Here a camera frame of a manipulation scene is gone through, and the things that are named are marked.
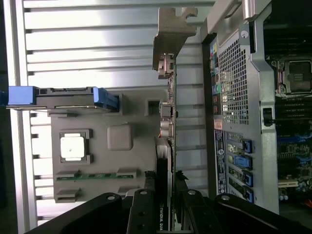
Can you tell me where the blue expansion slot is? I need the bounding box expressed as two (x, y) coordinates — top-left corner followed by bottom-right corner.
(277, 136), (312, 144)

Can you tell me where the hard disk in blue caddy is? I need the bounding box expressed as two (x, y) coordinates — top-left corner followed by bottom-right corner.
(0, 85), (120, 114)

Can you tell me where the green motherboard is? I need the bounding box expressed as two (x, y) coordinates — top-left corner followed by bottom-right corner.
(264, 43), (312, 208)

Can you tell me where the green RAM stick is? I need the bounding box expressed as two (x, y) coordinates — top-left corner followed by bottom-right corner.
(56, 172), (135, 181)

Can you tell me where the CPU socket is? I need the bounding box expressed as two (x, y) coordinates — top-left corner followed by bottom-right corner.
(275, 58), (312, 96)

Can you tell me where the open grey PC case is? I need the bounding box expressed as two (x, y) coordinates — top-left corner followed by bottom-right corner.
(201, 0), (312, 215)

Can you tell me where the grey plastic parts rack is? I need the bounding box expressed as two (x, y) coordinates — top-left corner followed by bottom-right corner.
(47, 89), (171, 204)

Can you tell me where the silver CPU chip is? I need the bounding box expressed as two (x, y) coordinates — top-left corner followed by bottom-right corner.
(59, 133), (86, 161)

